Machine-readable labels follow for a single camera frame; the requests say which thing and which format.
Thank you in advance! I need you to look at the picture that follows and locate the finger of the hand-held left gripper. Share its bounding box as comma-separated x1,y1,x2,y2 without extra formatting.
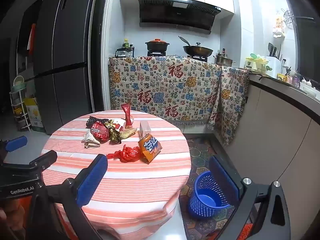
0,135,27,165
24,150,58,174

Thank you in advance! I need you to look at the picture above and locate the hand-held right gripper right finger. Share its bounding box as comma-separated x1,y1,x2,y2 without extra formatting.
209,155,292,240

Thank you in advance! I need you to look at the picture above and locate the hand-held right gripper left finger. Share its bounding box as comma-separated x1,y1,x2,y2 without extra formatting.
26,154,108,240

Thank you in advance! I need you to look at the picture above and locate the blue plastic wastebasket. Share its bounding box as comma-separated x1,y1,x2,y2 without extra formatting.
188,171,236,218

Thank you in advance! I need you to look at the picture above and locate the red snack packet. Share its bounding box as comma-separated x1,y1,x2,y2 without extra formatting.
90,121,110,142

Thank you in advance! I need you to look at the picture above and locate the dark gold foil wrapper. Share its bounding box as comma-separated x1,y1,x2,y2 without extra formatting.
109,127,122,145

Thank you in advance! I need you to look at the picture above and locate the tall red sachet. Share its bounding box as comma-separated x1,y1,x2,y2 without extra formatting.
121,104,133,127

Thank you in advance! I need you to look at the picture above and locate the patterned floor mat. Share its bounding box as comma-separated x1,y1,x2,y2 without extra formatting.
181,137,253,240

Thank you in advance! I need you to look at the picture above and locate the round striped table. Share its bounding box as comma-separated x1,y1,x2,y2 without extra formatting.
41,110,192,240

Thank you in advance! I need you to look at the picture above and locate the yellow white cardboard box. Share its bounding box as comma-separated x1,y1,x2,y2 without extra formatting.
24,96,47,133

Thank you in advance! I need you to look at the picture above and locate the folded white paper wrapper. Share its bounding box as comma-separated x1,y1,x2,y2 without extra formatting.
82,129,101,148

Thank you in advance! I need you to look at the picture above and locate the red plastic bag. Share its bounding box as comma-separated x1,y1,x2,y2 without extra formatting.
106,146,142,163

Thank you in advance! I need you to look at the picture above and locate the beige snack wrapper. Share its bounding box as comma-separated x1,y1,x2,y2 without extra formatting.
119,128,137,139

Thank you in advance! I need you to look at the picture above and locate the black foam net sleeve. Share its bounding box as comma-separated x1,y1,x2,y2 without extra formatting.
86,116,109,128

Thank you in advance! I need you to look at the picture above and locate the orange snack packet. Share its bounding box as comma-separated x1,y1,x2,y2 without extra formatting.
138,134,162,164

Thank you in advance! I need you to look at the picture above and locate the beige kitchen cabinet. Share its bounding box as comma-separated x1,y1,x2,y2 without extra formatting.
225,71,320,230

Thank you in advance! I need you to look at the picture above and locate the narrow printed blanket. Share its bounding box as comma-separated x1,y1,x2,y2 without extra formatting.
207,65,250,147

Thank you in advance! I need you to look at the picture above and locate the red hanging cloth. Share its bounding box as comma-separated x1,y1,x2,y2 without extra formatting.
27,24,35,55

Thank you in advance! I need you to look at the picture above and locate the large printed blanket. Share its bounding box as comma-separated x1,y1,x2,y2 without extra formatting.
108,55,223,130

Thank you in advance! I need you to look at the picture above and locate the dark grey refrigerator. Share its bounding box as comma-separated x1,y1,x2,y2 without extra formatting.
15,0,104,134

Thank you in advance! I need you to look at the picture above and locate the stainless steel pot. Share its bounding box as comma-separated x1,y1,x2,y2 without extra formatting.
215,54,235,65

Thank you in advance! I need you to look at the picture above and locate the yellow green container stack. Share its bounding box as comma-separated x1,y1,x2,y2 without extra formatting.
245,53,269,71

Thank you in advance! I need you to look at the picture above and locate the white knife block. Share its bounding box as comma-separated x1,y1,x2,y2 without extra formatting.
266,42,284,72

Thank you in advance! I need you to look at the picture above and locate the black wok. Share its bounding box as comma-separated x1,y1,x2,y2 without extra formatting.
178,35,214,56

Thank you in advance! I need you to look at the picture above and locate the gas stove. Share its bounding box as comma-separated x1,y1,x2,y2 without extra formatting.
146,51,208,61

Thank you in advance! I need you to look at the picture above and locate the black clay pot red lid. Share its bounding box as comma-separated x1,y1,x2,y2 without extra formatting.
145,39,170,53

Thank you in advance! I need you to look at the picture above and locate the black range hood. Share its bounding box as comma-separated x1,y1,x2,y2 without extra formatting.
138,0,221,34

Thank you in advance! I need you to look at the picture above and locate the white wire rack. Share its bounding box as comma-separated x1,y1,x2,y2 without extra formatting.
9,75,32,132

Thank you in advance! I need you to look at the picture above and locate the wall hanging ornament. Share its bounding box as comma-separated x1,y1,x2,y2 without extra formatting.
272,11,285,38

